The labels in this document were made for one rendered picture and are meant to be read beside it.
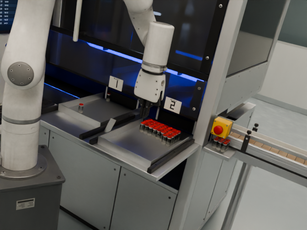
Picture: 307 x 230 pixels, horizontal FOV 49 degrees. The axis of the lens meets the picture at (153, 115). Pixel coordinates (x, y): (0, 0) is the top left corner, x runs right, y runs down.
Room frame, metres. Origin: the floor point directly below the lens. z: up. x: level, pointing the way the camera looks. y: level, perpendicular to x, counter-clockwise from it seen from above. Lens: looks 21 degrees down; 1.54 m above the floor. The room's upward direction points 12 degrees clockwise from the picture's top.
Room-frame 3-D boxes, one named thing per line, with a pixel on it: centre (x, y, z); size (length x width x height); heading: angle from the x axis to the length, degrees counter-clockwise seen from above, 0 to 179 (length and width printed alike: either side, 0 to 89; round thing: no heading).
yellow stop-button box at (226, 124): (1.43, -0.32, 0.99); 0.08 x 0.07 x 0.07; 153
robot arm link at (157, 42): (1.14, 0.03, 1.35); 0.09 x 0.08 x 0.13; 18
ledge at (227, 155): (1.46, -0.35, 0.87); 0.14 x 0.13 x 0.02; 153
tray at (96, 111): (1.59, 0.26, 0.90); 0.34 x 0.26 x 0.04; 153
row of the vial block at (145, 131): (1.41, -0.03, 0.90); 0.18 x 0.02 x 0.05; 63
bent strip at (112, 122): (1.33, 0.20, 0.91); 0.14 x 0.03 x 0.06; 154
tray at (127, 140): (1.34, 0.01, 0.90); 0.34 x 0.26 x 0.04; 153
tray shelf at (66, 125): (1.45, 0.14, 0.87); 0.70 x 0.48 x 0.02; 63
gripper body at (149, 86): (1.13, 0.03, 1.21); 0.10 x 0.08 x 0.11; 63
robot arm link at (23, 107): (1.04, 0.44, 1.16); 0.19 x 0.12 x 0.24; 18
